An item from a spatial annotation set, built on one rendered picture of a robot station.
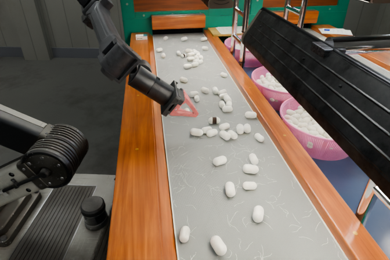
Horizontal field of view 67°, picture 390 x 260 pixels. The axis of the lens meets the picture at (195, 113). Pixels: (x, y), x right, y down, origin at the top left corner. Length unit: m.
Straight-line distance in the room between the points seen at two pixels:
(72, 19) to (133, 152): 3.04
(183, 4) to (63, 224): 1.26
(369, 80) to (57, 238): 0.90
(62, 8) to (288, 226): 3.39
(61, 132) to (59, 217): 0.32
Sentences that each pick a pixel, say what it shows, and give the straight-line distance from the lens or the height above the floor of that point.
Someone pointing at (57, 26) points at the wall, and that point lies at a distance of 3.80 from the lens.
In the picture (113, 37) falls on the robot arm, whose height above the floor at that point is 1.02.
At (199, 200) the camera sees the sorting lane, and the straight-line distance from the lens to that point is 0.66.
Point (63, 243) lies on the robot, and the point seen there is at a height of 0.48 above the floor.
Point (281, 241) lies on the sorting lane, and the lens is 0.62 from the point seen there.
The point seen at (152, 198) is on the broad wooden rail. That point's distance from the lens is 0.64.
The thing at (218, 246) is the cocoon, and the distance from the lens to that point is 0.57.
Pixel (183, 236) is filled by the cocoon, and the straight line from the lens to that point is 0.59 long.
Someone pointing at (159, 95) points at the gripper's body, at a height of 0.89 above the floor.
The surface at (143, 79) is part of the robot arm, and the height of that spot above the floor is 0.94.
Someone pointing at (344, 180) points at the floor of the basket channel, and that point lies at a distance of 0.90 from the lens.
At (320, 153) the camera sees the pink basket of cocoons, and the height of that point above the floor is 0.70.
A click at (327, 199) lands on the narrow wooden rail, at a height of 0.76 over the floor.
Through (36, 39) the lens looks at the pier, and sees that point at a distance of 3.84.
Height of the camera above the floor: 1.23
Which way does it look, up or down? 31 degrees down
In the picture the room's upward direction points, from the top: straight up
